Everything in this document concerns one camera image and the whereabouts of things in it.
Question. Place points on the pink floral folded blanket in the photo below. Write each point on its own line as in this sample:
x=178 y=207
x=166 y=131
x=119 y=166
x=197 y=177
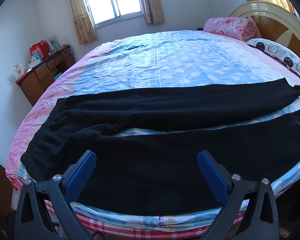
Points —
x=240 y=28

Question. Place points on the red gift bag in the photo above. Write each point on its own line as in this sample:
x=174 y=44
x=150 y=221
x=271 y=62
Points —
x=41 y=49

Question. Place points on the tissue box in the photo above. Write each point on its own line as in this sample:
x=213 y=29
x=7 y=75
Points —
x=35 y=60

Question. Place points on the right beige curtain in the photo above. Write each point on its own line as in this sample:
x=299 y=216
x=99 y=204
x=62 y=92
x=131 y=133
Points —
x=153 y=11

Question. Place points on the blue pink bed sheet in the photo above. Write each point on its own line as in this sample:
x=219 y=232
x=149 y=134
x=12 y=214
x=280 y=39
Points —
x=167 y=59

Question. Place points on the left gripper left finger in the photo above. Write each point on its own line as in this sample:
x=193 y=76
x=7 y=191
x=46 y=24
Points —
x=32 y=218

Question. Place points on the wooden desk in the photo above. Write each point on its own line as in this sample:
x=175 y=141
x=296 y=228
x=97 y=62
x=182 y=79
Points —
x=35 y=82

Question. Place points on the black pants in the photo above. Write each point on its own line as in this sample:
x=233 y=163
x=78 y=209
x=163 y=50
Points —
x=147 y=142

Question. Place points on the left beige curtain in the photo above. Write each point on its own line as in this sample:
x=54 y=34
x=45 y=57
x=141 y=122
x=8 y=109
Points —
x=82 y=22

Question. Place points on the patterned pillow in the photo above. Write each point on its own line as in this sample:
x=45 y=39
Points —
x=277 y=51

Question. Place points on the beige curtain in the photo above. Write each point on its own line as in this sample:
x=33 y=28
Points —
x=82 y=22
x=153 y=11

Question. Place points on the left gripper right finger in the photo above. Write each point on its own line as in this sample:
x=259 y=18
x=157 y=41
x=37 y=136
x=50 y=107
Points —
x=260 y=220

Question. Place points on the cream wooden headboard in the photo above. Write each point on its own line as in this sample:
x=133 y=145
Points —
x=274 y=23

